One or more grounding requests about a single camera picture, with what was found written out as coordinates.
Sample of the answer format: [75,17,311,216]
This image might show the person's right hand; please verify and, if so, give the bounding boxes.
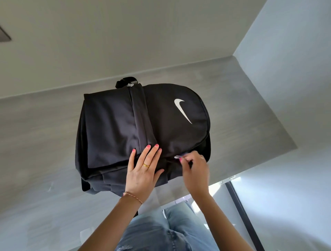
[179,151,210,198]

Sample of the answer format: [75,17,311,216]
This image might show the person's left hand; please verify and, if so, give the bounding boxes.
[123,144,165,204]

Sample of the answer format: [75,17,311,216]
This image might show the black backpack with white logo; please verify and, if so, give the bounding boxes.
[75,77,211,197]

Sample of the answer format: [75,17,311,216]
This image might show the person's right forearm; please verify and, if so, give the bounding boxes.
[191,192,254,251]

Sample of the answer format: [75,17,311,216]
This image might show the person's left forearm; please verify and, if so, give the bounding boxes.
[78,194,143,251]

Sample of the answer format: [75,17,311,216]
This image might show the light blue jeans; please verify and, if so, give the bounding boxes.
[115,201,220,251]

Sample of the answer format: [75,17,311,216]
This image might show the red string bracelet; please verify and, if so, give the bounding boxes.
[123,192,143,205]

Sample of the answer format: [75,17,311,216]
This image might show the black frame bar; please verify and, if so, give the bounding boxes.
[225,181,266,251]

